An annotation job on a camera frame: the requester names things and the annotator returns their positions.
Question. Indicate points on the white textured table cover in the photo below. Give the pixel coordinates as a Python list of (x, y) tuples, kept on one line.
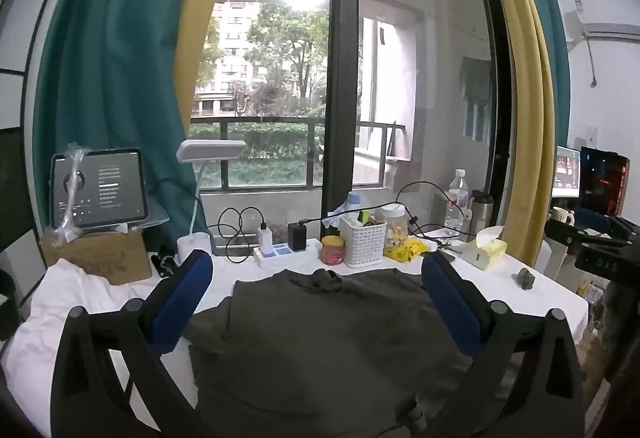
[(500, 288)]

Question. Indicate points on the cardboard box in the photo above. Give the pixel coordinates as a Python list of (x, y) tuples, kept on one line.
[(110, 258)]

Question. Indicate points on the white desk lamp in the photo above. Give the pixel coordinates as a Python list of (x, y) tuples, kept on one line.
[(210, 150)]

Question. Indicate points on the white mug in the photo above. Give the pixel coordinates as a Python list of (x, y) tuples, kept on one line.
[(562, 215)]

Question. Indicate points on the clear snack jar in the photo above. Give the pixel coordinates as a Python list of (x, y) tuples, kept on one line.
[(395, 233)]

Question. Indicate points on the olive green shirt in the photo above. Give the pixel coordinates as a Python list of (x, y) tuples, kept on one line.
[(320, 343)]

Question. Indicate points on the clear water bottle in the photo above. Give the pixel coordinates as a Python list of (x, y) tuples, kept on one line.
[(456, 203)]

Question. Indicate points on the red can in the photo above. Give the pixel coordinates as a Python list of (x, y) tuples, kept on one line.
[(332, 250)]

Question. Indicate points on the dark thermos flask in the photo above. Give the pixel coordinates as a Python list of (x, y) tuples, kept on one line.
[(481, 213)]

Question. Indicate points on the black key bunch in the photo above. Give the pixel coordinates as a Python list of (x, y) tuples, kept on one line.
[(165, 263)]

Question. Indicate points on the computer monitor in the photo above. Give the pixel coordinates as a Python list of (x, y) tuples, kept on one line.
[(567, 173)]

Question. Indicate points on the black window frame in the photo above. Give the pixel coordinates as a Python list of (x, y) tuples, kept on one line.
[(342, 68)]

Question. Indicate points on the white plastic basket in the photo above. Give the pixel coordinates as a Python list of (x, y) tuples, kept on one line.
[(362, 243)]

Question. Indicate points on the teal curtain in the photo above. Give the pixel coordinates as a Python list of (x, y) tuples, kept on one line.
[(555, 28), (110, 43)]

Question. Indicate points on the white charger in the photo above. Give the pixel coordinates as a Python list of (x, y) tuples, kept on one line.
[(265, 238)]

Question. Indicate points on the white air conditioner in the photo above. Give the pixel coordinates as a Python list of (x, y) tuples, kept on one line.
[(610, 25)]

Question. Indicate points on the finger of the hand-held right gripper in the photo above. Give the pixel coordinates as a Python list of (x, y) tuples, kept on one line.
[(570, 230)]

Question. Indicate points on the white wall outlet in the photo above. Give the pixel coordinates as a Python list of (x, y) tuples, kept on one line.
[(593, 134)]

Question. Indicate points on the person's right forearm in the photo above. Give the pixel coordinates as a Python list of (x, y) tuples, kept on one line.
[(622, 328)]

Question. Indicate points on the white crumpled garment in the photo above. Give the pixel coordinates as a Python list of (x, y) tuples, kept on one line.
[(65, 298)]

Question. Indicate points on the black charger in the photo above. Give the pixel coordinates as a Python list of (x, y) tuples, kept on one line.
[(297, 235)]

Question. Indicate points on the black computer case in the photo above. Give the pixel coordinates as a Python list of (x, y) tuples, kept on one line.
[(602, 178)]

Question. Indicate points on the grey tablet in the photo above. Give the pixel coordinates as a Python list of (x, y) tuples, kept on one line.
[(115, 188)]

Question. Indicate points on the small dark stone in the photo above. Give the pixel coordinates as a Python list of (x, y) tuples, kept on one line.
[(525, 279)]

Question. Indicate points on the light blue plastic bag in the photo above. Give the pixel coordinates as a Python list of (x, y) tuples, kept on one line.
[(342, 214)]

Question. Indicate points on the yellow curtain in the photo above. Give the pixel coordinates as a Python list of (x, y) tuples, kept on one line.
[(525, 93), (200, 18)]

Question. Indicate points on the pale yellow tissue box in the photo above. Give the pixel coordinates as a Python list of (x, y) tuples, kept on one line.
[(487, 250)]

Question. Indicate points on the clear plastic wrap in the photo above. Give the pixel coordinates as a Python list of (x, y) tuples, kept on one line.
[(75, 178)]

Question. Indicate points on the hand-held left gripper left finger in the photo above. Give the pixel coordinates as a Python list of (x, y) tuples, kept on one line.
[(182, 298)]

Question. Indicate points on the white power strip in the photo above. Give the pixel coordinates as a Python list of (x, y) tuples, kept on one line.
[(280, 254)]

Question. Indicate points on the balcony railing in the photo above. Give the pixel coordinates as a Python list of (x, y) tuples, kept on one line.
[(250, 120)]

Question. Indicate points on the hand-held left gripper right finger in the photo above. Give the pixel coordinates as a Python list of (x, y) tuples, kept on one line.
[(450, 303)]

